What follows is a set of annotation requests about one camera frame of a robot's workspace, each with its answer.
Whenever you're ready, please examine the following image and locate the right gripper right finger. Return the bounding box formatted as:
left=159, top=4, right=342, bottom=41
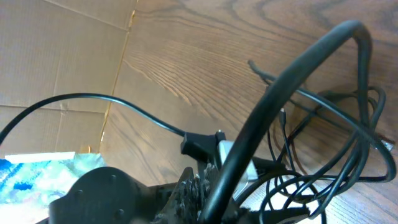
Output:
left=236, top=207, right=310, bottom=224

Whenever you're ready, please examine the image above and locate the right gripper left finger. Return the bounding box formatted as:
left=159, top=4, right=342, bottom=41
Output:
left=152, top=163, right=218, bottom=224

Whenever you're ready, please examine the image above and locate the black usb cable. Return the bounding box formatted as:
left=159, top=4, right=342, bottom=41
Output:
left=247, top=58, right=394, bottom=224
left=198, top=19, right=397, bottom=224

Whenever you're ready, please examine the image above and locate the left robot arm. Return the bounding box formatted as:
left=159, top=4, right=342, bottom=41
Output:
left=37, top=167, right=176, bottom=224

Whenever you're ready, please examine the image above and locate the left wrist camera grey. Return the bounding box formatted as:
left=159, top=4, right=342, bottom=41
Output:
left=180, top=130, right=258, bottom=200

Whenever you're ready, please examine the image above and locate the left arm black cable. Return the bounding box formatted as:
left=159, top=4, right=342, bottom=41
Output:
left=0, top=92, right=187, bottom=146

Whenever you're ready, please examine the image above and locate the cardboard wall panel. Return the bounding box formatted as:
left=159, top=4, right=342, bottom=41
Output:
left=1, top=0, right=136, bottom=156

